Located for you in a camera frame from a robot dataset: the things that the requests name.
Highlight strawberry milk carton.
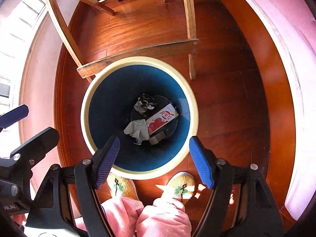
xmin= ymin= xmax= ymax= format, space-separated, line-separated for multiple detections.
xmin=146 ymin=103 xmax=179 ymax=135

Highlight crumpled dark wrapper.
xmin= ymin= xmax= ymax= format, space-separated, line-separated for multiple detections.
xmin=134 ymin=94 xmax=156 ymax=116

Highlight blue cream-rimmed trash bin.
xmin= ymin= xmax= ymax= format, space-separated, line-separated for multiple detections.
xmin=80 ymin=56 xmax=199 ymax=180

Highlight wooden chair frame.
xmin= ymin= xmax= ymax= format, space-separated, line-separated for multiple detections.
xmin=22 ymin=0 xmax=200 ymax=83

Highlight crumpled white tissue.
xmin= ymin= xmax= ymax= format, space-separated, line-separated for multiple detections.
xmin=124 ymin=119 xmax=150 ymax=145

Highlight pink bed sheet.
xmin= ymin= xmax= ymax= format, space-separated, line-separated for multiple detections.
xmin=204 ymin=0 xmax=316 ymax=222

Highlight left yellow knit slipper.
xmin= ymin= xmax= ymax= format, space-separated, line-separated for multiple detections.
xmin=107 ymin=173 xmax=139 ymax=200

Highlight pink trouser legs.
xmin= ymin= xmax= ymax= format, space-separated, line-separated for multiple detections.
xmin=101 ymin=195 xmax=192 ymax=236

